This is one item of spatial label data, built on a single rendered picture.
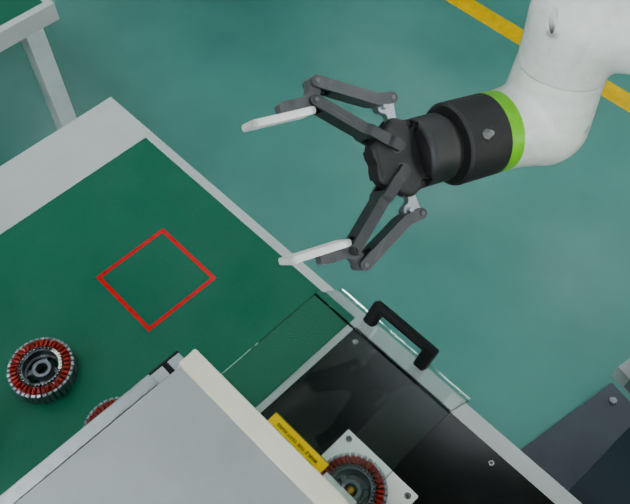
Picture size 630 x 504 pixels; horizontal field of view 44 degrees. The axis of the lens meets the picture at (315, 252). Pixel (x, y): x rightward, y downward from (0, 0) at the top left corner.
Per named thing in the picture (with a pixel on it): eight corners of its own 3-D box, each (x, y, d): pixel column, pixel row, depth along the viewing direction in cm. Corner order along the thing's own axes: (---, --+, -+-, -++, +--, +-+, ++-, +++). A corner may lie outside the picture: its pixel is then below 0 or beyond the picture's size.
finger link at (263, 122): (317, 112, 76) (315, 105, 76) (253, 127, 73) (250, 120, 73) (304, 118, 79) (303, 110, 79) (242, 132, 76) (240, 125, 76)
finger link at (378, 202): (384, 164, 83) (394, 171, 83) (335, 252, 80) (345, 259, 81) (403, 159, 79) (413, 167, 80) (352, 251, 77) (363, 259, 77)
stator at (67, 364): (23, 416, 129) (16, 407, 126) (5, 362, 135) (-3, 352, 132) (87, 387, 132) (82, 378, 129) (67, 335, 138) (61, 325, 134)
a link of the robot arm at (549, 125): (591, 172, 93) (532, 120, 99) (633, 83, 84) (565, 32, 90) (501, 201, 87) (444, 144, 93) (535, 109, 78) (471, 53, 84)
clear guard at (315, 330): (342, 290, 113) (343, 268, 108) (470, 399, 104) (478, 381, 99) (167, 442, 101) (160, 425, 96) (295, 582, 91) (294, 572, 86)
